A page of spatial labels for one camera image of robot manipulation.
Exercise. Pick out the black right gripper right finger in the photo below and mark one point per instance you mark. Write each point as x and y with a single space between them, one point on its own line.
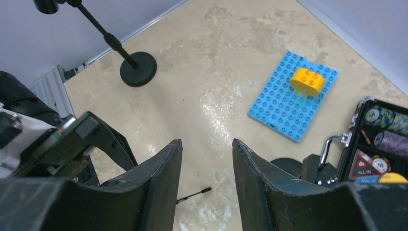
271 199

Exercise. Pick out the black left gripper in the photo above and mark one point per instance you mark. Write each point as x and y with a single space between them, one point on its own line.
70 156

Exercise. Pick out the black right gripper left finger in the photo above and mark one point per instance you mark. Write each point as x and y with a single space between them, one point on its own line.
141 199

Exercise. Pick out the black round-base mic stand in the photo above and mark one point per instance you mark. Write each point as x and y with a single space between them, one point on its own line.
310 169

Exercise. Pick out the black tripod shock-mount stand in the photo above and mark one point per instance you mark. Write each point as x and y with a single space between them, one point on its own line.
194 194

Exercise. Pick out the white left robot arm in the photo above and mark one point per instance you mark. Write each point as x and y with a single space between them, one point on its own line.
18 98

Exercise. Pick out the black round-base stand left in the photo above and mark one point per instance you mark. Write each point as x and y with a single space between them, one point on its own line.
138 68

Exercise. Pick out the blue lego baseplate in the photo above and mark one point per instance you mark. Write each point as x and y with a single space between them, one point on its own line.
279 108

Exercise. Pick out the black poker chip case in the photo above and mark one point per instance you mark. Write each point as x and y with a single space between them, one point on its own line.
375 144

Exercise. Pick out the yellow lego brick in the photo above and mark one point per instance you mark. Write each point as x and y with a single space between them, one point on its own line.
307 83

